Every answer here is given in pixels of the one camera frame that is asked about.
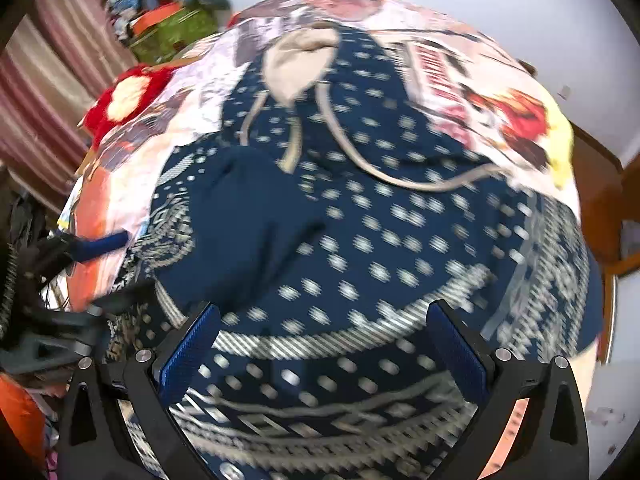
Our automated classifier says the white wall socket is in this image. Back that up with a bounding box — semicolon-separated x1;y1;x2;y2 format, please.
558;86;570;100

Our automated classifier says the orange box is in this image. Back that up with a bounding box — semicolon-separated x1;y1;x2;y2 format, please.
131;2;182;36

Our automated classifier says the striped brown curtain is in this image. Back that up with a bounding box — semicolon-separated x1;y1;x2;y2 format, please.
1;0;136;211

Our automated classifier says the navy patterned hooded jacket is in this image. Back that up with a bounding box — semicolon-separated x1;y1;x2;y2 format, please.
106;24;604;480

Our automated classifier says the green patterned storage box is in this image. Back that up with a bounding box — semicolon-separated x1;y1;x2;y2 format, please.
128;6;218;65

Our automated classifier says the newspaper print bed quilt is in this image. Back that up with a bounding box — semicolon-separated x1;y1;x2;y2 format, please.
62;0;584;480

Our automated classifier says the yellow bed sheet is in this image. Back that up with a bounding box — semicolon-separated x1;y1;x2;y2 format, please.
542;91;574;190

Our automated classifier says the brown wooden door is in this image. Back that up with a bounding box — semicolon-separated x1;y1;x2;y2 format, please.
519;58;640;366

